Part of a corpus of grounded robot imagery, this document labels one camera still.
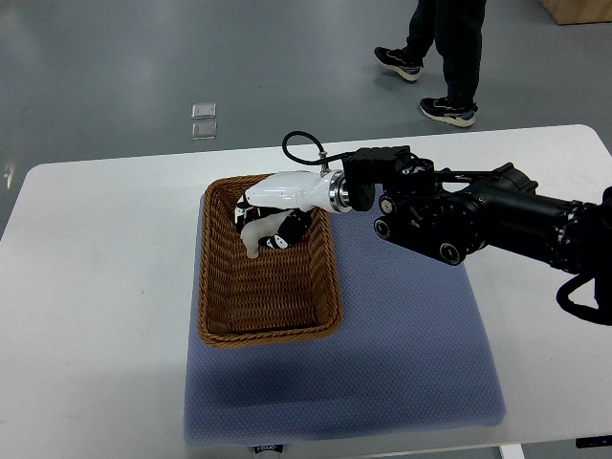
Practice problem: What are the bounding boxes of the brown wicker basket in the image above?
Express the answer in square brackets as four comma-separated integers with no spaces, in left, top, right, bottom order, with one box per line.
[196,175,342,348]

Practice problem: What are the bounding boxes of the walking person dark trousers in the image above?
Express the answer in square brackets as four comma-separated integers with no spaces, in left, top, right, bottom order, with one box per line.
[403,0,486,108]

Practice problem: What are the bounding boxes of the wooden box corner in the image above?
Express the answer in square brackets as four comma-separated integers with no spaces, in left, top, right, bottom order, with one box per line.
[540,0,611,25]

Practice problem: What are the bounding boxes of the black sneaker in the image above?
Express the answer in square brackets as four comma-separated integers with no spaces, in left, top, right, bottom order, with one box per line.
[419,97,478,128]
[374,47,423,83]

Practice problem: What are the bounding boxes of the right black sneaker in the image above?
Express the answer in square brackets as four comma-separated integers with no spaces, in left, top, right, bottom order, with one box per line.
[419,97,478,128]

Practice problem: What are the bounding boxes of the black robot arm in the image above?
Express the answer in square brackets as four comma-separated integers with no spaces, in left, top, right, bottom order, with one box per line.
[341,146,611,325]

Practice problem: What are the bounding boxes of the white bear figurine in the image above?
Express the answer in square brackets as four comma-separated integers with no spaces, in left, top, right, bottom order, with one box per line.
[240,210,290,259]

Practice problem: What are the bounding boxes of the black table control panel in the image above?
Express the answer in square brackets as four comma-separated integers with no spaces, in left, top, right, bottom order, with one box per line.
[575,435,612,448]

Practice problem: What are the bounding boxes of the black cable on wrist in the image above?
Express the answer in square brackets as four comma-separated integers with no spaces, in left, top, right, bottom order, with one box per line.
[281,131,358,176]

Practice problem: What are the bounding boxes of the blue grey textured mat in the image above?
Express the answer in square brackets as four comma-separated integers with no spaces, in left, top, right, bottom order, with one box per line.
[184,210,506,448]

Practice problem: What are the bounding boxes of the black label under table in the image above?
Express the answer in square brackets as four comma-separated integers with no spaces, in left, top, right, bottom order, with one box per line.
[253,445,283,454]

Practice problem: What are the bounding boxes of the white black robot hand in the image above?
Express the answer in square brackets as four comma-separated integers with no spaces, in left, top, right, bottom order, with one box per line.
[234,170,353,250]

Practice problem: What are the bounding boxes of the left black sneaker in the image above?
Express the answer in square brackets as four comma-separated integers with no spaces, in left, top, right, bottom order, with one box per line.
[374,47,423,83]

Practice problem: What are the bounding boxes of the upper metal floor plate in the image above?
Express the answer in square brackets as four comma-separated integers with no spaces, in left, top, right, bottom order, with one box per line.
[191,102,216,120]

